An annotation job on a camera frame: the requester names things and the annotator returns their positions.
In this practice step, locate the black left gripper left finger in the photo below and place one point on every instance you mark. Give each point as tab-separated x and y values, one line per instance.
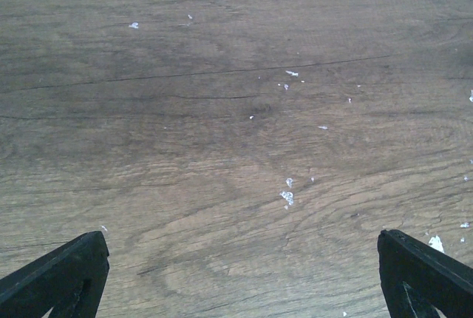
66	282

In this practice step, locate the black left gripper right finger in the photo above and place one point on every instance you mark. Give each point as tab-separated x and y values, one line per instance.
420	281

